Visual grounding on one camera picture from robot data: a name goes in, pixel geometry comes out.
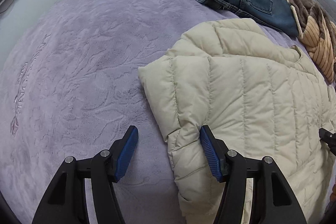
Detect cream quilted puffer jacket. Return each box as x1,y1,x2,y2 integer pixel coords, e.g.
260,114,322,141
138,19,335,223

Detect person's right hand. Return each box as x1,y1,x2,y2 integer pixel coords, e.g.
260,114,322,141
330,183,336,202

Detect purple embossed bed blanket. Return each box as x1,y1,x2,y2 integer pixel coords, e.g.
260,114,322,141
0,0,336,224

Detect striped cream brown fleece robe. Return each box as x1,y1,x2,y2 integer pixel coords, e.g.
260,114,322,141
288,0,335,84

